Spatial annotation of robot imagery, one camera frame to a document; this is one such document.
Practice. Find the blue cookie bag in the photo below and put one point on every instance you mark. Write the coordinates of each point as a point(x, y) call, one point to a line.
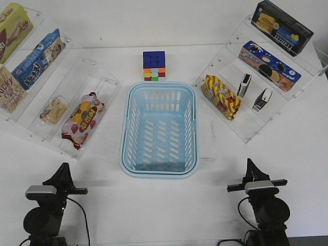
point(42, 56)

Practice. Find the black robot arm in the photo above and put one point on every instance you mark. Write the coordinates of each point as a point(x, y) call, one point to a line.
point(43, 222)
point(270, 212)

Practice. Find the black wafer biscuit box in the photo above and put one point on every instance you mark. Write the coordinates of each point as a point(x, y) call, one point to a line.
point(284, 30)

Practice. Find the yellow green snack box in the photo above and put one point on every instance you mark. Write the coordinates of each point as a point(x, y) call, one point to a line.
point(15, 27)

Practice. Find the clear acrylic right shelf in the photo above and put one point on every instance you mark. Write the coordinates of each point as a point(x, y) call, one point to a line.
point(230, 69)

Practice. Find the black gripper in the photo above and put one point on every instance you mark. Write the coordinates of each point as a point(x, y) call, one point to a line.
point(63, 189)
point(255, 180)

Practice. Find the black white tissue pack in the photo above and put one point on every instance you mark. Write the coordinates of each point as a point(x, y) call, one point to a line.
point(244, 84)
point(262, 99)

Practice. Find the pink strawberry snack bag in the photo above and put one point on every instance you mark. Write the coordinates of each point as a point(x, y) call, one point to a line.
point(83, 121)

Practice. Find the blue orange Oreo box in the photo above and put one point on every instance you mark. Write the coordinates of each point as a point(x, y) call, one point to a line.
point(270, 67)

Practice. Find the yellow red striped snack bag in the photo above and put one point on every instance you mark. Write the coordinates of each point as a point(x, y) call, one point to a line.
point(224, 100)

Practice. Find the beige Pocky box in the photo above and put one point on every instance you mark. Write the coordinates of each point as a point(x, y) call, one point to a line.
point(12, 93)

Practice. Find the clear acrylic shelf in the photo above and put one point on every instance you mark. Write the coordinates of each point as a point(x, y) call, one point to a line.
point(230, 69)
point(71, 76)

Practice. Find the clear acrylic left shelf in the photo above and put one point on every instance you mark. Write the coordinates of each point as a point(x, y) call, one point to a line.
point(71, 76)

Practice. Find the bread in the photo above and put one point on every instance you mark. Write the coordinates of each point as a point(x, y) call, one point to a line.
point(54, 110)

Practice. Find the light blue plastic basket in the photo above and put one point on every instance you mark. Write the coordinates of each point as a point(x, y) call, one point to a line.
point(160, 136)

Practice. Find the multicolour puzzle cube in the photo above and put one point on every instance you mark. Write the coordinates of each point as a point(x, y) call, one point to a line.
point(154, 65)

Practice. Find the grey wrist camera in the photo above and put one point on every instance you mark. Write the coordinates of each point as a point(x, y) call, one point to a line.
point(258, 185)
point(38, 190)

